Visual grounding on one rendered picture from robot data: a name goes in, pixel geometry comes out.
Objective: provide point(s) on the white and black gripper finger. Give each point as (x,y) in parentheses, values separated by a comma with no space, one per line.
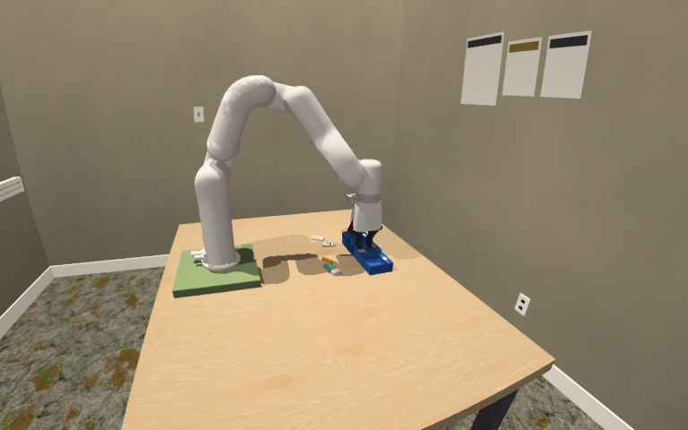
(369,237)
(359,240)

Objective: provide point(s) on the blue three-compartment bin rack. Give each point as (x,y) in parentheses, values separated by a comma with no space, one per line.
(372,256)

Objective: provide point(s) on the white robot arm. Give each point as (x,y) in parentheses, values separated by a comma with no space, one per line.
(211,181)

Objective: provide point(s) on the green and grey eraser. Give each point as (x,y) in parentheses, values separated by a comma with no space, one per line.
(331,269)

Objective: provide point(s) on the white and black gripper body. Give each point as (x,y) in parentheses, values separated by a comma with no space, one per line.
(366,216)

